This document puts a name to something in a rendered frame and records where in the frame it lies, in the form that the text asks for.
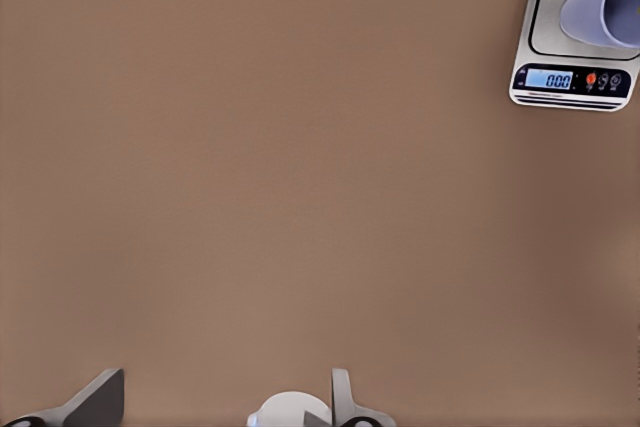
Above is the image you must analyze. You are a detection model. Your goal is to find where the pale blue plastic cup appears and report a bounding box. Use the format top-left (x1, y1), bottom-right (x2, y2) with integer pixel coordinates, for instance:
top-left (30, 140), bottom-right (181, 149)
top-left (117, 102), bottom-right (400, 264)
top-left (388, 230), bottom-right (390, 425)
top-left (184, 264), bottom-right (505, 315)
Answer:
top-left (559, 0), bottom-right (640, 50)

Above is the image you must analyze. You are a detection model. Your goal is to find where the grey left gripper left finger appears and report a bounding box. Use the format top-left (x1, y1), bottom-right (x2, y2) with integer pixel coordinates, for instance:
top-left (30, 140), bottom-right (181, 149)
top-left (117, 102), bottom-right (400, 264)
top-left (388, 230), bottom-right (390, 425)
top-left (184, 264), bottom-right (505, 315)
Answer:
top-left (0, 367), bottom-right (126, 427)

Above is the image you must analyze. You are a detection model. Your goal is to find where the silver digital kitchen scale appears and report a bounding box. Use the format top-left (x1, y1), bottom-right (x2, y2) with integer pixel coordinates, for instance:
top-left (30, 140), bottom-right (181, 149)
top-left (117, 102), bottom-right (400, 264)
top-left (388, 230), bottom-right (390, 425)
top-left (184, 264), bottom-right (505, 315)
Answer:
top-left (508, 0), bottom-right (640, 113)

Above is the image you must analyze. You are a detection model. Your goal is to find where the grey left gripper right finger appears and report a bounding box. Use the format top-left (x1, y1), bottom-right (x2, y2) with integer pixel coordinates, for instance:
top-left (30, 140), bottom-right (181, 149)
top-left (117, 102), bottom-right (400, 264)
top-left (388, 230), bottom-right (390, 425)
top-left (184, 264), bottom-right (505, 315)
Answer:
top-left (304, 367), bottom-right (397, 427)

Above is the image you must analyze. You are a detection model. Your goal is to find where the white sauce bottle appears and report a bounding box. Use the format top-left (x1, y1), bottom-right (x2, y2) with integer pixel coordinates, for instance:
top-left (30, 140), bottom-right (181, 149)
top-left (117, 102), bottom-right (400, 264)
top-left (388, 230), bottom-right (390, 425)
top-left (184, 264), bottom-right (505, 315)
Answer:
top-left (246, 390), bottom-right (333, 427)

